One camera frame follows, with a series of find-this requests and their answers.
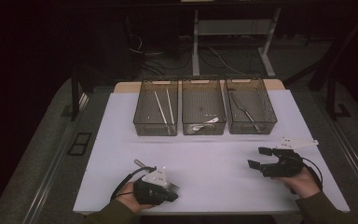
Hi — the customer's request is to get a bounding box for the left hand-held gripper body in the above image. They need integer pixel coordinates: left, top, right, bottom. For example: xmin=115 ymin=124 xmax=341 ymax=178
xmin=132 ymin=166 xmax=172 ymax=206

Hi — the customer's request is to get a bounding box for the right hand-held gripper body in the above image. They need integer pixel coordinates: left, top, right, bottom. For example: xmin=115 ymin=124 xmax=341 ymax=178
xmin=260 ymin=136 xmax=320 ymax=179

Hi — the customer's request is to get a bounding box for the silver fork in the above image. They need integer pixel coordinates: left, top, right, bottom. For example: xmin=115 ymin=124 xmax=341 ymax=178
xmin=133 ymin=159 xmax=181 ymax=193

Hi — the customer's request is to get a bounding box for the dark translucent plastic bin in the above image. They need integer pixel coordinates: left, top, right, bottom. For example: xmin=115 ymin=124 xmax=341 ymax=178
xmin=224 ymin=76 xmax=278 ymax=135
xmin=181 ymin=77 xmax=227 ymax=136
xmin=132 ymin=78 xmax=179 ymax=137

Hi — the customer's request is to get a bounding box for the white spoon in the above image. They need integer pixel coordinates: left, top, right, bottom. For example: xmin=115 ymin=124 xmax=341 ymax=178
xmin=191 ymin=117 xmax=220 ymax=132

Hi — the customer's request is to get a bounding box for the white chopstick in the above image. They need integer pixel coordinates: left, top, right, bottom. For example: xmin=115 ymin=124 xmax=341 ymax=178
xmin=153 ymin=91 xmax=172 ymax=135
xmin=165 ymin=89 xmax=176 ymax=125

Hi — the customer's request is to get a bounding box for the person's left hand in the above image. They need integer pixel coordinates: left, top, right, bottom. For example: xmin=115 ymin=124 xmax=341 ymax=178
xmin=117 ymin=181 xmax=156 ymax=215

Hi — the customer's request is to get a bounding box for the person's right hand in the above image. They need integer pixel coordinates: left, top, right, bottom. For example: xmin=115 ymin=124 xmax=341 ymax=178
xmin=274 ymin=167 xmax=322 ymax=200

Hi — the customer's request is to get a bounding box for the black metal stand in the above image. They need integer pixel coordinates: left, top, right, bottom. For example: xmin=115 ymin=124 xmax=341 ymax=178
xmin=325 ymin=76 xmax=352 ymax=121

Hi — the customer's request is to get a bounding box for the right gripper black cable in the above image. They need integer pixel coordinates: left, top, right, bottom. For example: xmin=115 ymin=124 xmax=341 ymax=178
xmin=301 ymin=156 xmax=324 ymax=191

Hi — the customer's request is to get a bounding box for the metal floor rail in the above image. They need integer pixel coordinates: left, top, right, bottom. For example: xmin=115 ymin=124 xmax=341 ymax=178
xmin=318 ymin=102 xmax=358 ymax=200
xmin=21 ymin=92 xmax=90 ymax=224

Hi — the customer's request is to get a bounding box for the black floor socket frame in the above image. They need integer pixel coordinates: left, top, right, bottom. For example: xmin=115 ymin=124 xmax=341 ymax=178
xmin=67 ymin=132 xmax=93 ymax=157

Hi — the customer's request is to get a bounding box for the white floor cable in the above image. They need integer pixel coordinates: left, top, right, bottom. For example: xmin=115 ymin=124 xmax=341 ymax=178
xmin=206 ymin=46 xmax=248 ymax=77

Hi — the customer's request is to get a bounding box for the white metal desk frame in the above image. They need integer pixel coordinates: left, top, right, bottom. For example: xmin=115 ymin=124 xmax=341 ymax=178
xmin=191 ymin=7 xmax=282 ymax=78

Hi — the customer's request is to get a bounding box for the grey floor cable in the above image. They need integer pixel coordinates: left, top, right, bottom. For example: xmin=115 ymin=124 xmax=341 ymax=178
xmin=128 ymin=32 xmax=166 ymax=57

